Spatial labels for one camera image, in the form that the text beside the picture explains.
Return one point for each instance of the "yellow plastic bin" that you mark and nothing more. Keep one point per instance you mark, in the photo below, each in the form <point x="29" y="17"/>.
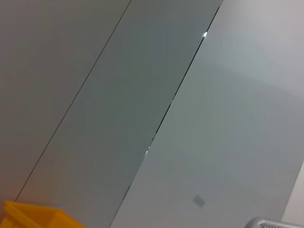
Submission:
<point x="35" y="217"/>

